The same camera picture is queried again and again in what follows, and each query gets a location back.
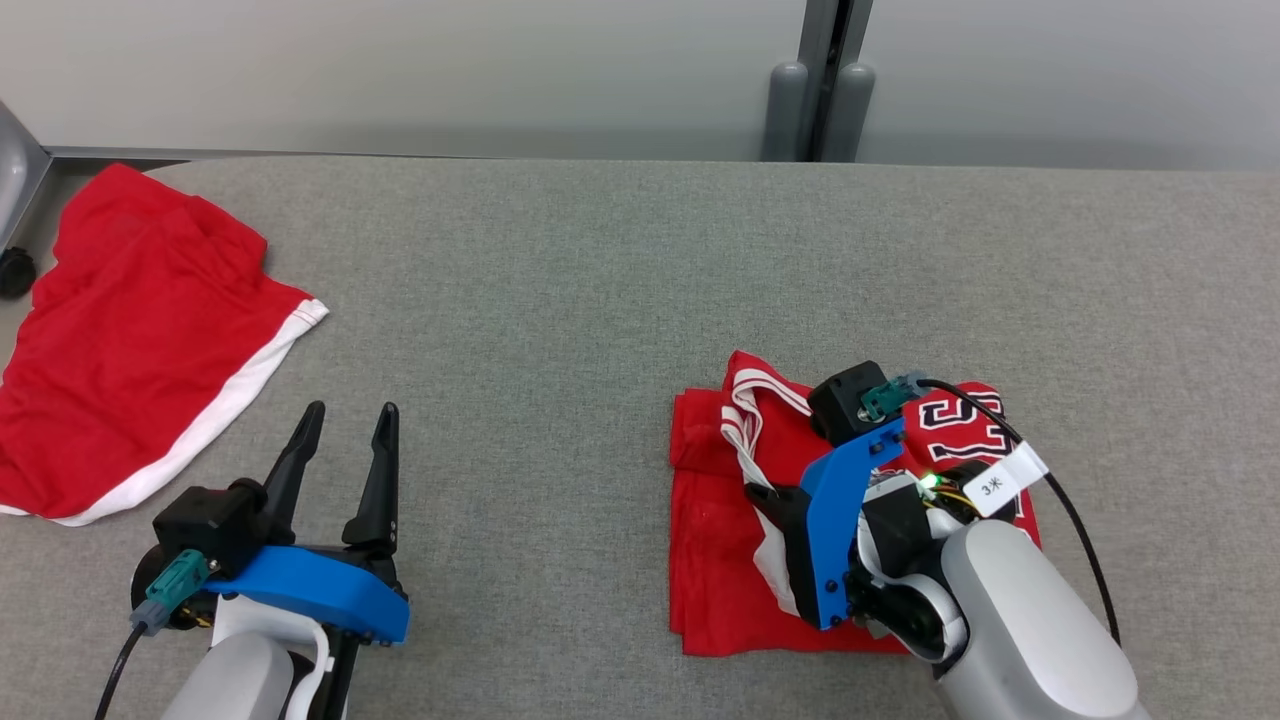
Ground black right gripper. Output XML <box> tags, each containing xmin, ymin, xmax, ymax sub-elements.
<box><xmin>742</xmin><ymin>482</ymin><xmax>823</xmax><ymax>621</ymax></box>

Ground red shorts with white hem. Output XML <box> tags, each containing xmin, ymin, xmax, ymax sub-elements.
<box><xmin>0</xmin><ymin>163</ymin><xmax>331</xmax><ymax>528</ymax></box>

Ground red Bulls basketball garment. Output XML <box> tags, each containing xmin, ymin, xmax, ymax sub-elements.
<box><xmin>668</xmin><ymin>350</ymin><xmax>1043</xmax><ymax>659</ymax></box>

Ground black right camera cable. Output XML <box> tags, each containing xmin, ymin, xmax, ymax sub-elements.
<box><xmin>862</xmin><ymin>373</ymin><xmax>1121</xmax><ymax>646</ymax></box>

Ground black caster wheel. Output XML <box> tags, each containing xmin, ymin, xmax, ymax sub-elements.
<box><xmin>0</xmin><ymin>248</ymin><xmax>38</xmax><ymax>299</ymax></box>

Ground black left camera cable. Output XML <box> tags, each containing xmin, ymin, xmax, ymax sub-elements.
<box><xmin>95</xmin><ymin>550</ymin><xmax>216</xmax><ymax>720</ymax></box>

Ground blue left camera bracket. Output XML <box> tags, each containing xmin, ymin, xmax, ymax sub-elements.
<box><xmin>205</xmin><ymin>545</ymin><xmax>411</xmax><ymax>646</ymax></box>

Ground blue right camera bracket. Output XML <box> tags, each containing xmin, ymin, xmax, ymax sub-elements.
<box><xmin>797</xmin><ymin>418</ymin><xmax>908</xmax><ymax>631</ymax></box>

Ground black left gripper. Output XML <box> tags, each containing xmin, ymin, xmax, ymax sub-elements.
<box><xmin>260</xmin><ymin>401</ymin><xmax>407</xmax><ymax>596</ymax></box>

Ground blue camera bracket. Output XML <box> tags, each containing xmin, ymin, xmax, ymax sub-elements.
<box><xmin>205</xmin><ymin>545</ymin><xmax>411</xmax><ymax>646</ymax></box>
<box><xmin>797</xmin><ymin>418</ymin><xmax>908</xmax><ymax>631</ymax></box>

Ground black camera cable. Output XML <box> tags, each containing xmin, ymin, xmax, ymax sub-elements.
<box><xmin>95</xmin><ymin>550</ymin><xmax>216</xmax><ymax>720</ymax></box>
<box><xmin>862</xmin><ymin>373</ymin><xmax>1121</xmax><ymax>646</ymax></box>

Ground white cable label tag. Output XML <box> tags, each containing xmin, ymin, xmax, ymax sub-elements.
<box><xmin>962</xmin><ymin>443</ymin><xmax>1049</xmax><ymax>518</ymax></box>

